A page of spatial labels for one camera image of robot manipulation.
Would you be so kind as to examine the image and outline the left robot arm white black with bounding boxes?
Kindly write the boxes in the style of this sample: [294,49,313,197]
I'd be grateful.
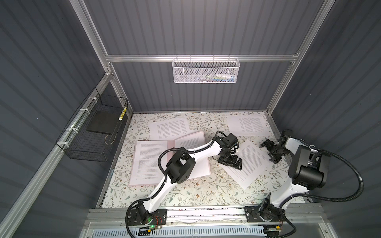
[131,134,243,225]

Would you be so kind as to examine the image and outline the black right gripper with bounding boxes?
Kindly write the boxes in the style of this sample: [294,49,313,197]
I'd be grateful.
[261,139,288,164]

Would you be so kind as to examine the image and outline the markers in white basket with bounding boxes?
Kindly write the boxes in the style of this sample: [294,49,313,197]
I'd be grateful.
[194,74,236,83]

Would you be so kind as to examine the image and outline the black corrugated cable left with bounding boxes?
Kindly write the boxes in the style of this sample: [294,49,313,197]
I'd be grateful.
[124,130,228,238]

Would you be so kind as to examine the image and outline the yellow marker in basket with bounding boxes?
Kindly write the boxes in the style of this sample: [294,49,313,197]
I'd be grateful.
[119,107,127,121]

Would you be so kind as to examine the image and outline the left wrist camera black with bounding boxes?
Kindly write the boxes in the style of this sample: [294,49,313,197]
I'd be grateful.
[223,133,239,147]

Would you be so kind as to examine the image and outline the black wire basket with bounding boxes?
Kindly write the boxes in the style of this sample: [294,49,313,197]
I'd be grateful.
[56,90,129,162]

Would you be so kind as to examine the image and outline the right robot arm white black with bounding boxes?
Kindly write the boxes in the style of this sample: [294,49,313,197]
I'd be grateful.
[259,136,330,215]

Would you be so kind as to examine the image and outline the floral patterned table mat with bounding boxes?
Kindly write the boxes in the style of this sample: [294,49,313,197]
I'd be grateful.
[101,111,288,208]

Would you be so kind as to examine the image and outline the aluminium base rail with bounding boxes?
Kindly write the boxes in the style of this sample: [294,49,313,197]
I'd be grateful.
[79,203,338,238]

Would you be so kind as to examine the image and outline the pink file folder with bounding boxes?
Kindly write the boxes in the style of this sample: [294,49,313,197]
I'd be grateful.
[128,130,211,187]

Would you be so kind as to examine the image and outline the black corrugated cable right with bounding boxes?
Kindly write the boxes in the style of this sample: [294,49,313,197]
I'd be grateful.
[278,145,364,209]

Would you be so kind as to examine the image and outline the black corrugated cable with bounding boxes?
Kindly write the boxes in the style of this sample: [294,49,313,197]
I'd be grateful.
[124,130,228,238]
[278,145,364,209]

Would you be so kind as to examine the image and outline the printed paper sheet back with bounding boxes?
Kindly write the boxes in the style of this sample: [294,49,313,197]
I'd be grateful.
[149,117,191,140]

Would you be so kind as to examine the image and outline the printed paper sheets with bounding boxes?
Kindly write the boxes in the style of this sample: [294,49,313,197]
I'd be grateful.
[227,116,271,136]

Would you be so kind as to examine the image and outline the white wire mesh basket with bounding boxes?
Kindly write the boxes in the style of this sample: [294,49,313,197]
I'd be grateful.
[172,57,240,84]

